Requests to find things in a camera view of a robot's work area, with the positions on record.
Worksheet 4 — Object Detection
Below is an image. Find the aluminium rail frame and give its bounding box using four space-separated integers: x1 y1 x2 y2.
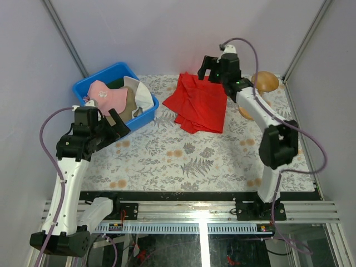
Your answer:
30 191 351 267

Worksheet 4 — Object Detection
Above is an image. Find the white cap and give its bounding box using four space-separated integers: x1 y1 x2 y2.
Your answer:
123 76 154 118

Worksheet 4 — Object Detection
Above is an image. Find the wooden hat stand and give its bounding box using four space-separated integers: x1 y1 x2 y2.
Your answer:
238 71 280 121

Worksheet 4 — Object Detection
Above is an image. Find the red cloth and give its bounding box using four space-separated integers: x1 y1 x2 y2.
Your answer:
163 73 227 134

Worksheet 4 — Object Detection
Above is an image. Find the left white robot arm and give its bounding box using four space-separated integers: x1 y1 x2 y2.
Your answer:
29 106 130 258

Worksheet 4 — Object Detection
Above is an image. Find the purple cable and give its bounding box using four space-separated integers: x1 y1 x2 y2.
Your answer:
219 37 328 255
36 107 81 267

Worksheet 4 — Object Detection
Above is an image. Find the pink cap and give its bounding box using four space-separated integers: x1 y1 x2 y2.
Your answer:
83 80 128 115

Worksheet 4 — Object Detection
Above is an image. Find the blue plastic bin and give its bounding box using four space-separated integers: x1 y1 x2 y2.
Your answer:
73 62 160 132

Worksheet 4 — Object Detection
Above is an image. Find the khaki cap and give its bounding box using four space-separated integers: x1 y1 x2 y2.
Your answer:
103 87 138 123

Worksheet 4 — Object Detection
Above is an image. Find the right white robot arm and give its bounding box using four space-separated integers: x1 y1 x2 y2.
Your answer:
197 53 298 220

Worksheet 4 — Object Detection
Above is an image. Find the floral table mat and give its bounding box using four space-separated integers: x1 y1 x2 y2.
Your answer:
79 73 319 193

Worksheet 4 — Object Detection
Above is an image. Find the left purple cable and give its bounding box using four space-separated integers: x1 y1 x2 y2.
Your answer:
36 107 81 267

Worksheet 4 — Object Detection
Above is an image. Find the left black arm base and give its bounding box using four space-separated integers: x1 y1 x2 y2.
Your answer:
107 201 139 223

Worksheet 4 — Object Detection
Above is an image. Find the dark green cap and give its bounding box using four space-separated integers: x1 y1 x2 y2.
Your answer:
106 78 124 89

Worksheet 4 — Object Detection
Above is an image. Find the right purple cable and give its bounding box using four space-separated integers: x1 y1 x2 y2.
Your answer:
219 37 328 255

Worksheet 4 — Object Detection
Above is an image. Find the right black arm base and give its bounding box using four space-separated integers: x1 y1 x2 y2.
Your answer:
235 198 286 221

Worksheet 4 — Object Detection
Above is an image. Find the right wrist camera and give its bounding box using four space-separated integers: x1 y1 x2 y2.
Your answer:
217 44 239 63

